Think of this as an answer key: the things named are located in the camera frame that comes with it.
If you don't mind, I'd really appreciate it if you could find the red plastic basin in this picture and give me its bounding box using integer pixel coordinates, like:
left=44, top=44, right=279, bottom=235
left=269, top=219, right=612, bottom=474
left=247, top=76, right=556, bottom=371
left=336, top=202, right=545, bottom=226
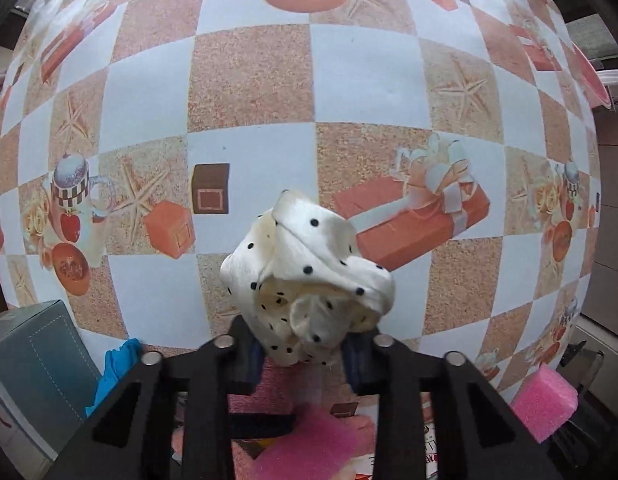
left=571, top=45, right=614, bottom=111

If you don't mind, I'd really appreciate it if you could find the blue fabric scrunchie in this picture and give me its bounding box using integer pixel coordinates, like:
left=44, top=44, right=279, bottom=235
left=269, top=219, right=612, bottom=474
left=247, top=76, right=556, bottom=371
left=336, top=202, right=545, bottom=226
left=86, top=338, right=142, bottom=418

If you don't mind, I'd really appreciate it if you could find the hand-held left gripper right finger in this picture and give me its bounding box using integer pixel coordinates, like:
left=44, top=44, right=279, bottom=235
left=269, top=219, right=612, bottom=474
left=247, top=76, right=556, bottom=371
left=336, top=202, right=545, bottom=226
left=343, top=332, right=562, bottom=480

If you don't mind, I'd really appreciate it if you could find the white polka dot scrunchie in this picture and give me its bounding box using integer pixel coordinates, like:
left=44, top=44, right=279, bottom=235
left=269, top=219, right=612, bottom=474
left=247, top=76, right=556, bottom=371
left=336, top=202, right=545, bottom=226
left=220, top=190, right=397, bottom=367

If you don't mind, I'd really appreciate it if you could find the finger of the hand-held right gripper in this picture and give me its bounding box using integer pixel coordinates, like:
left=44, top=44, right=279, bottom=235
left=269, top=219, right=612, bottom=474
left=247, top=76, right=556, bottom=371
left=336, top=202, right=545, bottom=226
left=561, top=342, right=606, bottom=402
left=544, top=410, right=618, bottom=480

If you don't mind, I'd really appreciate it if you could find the pink sponge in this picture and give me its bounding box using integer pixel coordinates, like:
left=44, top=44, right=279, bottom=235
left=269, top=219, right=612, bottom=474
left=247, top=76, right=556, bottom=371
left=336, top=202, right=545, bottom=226
left=251, top=405, right=360, bottom=480
left=509, top=364, right=580, bottom=443

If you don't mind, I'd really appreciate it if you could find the checkered printed tablecloth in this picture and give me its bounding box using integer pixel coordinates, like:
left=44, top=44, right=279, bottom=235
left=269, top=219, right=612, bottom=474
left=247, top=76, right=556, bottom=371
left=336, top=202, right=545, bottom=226
left=0, top=0, right=614, bottom=403

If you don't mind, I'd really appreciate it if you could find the pink knitted cloth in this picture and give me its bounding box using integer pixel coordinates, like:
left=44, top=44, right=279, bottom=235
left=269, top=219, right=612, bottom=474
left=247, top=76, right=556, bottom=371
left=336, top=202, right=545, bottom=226
left=171, top=357, right=384, bottom=480

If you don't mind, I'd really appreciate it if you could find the grey box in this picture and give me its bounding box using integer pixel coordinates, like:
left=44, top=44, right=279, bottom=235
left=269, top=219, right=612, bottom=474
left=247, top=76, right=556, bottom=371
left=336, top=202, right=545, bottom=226
left=0, top=300, right=102, bottom=466

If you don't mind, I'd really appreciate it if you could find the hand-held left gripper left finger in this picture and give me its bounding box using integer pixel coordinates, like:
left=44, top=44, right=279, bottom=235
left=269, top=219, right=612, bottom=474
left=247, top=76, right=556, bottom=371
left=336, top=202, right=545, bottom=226
left=46, top=317, right=264, bottom=480

